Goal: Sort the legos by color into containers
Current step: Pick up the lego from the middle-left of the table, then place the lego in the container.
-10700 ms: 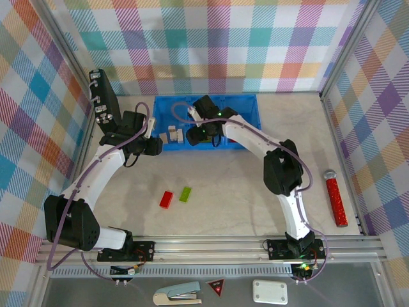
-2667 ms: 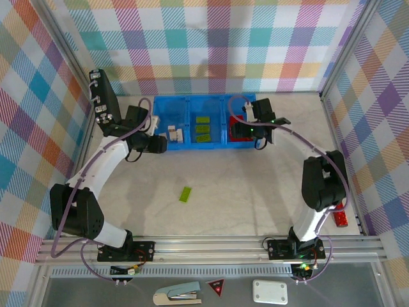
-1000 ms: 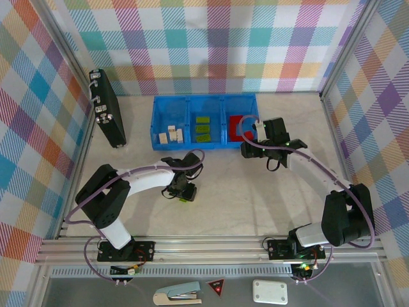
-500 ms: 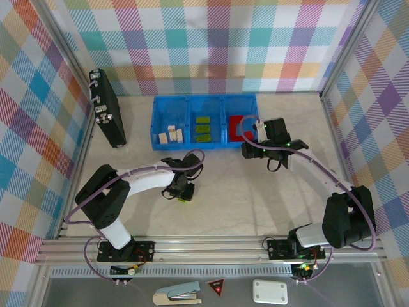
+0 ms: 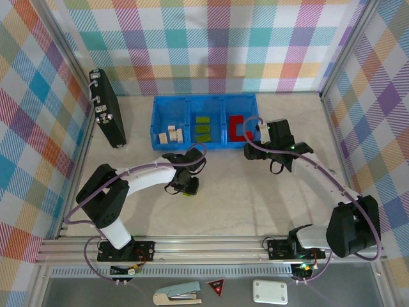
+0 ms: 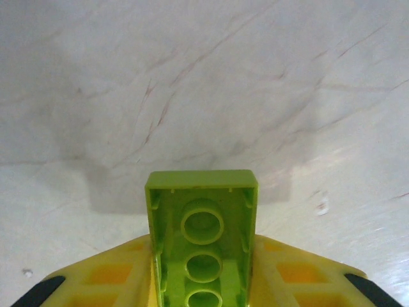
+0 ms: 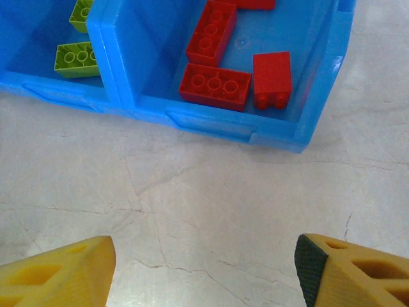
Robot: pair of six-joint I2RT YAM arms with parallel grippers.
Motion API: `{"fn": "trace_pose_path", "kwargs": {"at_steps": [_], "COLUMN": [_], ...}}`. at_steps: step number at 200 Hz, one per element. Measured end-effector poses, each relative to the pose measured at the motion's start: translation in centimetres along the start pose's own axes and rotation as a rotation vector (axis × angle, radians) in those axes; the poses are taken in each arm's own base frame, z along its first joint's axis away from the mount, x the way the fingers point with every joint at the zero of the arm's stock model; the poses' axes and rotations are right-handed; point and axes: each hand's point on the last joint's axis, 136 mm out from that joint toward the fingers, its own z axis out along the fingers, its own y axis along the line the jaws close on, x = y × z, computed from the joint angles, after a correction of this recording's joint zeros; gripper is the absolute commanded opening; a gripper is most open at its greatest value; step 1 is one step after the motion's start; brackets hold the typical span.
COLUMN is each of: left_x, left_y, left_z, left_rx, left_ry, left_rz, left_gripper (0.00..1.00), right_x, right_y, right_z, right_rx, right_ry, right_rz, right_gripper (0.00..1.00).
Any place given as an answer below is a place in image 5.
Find blue three-compartment bin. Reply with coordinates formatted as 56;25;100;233
150;95;260;151

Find black briefcase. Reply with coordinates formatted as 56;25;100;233
88;68;127;150

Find light blue stapler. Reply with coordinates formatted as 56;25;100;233
152;281;203;306

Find red black triangle sign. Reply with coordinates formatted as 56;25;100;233
205;278;226;298

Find white rectangular plate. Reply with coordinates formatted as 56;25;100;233
252;279;289;306

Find right gripper black cable loop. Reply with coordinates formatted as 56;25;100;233
270;158;287;175

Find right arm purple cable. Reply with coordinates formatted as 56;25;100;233
242;116;383;284

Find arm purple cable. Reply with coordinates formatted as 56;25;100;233
242;116;383;284
63;143;208;284

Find right aluminium side rail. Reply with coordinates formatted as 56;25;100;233
320;94;367;236

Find aluminium side rail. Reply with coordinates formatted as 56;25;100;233
56;104;98;239
320;94;367;236

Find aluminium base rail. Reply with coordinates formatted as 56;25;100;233
34;235;387;266

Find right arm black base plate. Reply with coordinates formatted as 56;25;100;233
267;238;327;260

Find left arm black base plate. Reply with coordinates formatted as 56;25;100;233
97;240;157;263

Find left aluminium side rail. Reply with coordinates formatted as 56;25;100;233
56;104;98;239

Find slotted grey cable duct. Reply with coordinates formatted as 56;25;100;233
50;267;303;278

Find right aluminium frame post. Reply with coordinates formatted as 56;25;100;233
319;0;382;97

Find aluminium frame post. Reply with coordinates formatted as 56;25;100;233
40;0;96;109
319;0;382;97

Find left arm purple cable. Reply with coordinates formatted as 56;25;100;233
63;143;208;284

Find left aluminium frame post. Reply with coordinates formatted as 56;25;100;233
40;0;96;109

